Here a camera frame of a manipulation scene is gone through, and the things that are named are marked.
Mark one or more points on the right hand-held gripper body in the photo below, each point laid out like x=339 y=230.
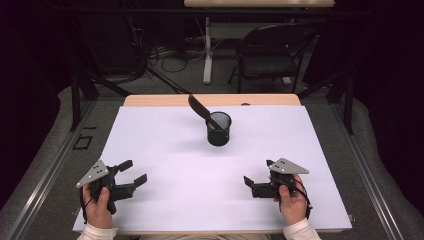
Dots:
x=286 y=168

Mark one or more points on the black spatula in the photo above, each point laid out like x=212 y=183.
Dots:
x=200 y=109

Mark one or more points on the black mesh cup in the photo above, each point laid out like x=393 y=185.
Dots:
x=218 y=133

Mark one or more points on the short black tape strip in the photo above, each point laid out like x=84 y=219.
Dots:
x=89 y=127

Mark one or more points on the black tape rectangle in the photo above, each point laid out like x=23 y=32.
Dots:
x=75 y=145

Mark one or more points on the black folding chair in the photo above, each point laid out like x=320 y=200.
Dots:
x=266 y=63

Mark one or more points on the white-legged desk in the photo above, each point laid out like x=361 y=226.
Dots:
x=207 y=66

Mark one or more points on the person's right hand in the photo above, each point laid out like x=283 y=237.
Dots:
x=293 y=203

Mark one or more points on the white board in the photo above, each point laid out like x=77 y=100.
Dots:
x=186 y=193

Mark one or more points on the wooden table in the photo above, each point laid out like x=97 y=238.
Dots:
x=160 y=100

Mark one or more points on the person's left hand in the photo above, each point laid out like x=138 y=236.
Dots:
x=98 y=210

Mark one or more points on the black metal stand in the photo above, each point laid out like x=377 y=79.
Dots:
x=348 y=106
x=76 y=100

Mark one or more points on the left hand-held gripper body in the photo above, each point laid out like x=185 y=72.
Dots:
x=100 y=176

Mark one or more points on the metal floor rail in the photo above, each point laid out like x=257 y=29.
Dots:
x=366 y=173
x=50 y=170

